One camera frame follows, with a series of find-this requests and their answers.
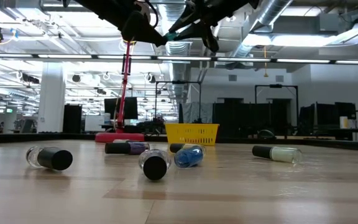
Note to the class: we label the black frame stand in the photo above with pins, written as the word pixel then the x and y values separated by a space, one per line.
pixel 179 82
pixel 275 86

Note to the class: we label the white roll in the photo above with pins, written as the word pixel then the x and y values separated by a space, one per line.
pixel 343 123

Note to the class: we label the black partition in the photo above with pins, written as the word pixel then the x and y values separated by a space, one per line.
pixel 250 118

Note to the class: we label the pale white nail polish bottle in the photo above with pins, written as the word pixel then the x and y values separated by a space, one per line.
pixel 284 154

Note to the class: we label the purple nail polish bottle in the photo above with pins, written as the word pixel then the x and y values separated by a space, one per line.
pixel 135 148

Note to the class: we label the grey fabric cover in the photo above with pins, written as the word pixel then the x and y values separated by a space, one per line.
pixel 197 112

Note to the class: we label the overhead frame light bar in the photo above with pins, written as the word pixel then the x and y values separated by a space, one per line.
pixel 303 61

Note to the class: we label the teal nail polish bottle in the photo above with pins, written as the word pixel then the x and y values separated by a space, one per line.
pixel 170 36

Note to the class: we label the black computer monitor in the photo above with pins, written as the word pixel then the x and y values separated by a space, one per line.
pixel 334 113
pixel 110 107

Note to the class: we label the dark dome object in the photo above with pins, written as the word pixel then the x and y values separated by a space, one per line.
pixel 266 134

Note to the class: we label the black cabinet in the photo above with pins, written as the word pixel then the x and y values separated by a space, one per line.
pixel 72 119

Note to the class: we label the blue nail polish bottle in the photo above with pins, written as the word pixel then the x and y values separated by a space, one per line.
pixel 188 157

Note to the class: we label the yellow plastic basket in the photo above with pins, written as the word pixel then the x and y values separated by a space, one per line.
pixel 191 133

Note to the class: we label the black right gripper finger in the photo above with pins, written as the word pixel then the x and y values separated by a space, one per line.
pixel 188 32
pixel 185 17

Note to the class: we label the white building column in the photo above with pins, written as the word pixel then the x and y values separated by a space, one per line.
pixel 51 102

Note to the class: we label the clear nail polish bottle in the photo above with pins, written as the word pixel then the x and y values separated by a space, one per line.
pixel 54 158
pixel 154 168

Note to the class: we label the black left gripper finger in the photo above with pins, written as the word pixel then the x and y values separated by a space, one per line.
pixel 141 31

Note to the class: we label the silver ventilation duct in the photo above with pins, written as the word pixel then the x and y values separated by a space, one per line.
pixel 176 48
pixel 272 12

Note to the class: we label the black table rail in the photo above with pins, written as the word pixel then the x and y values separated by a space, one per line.
pixel 337 143

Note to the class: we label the red desk lamp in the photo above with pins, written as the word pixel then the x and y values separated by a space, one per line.
pixel 120 137

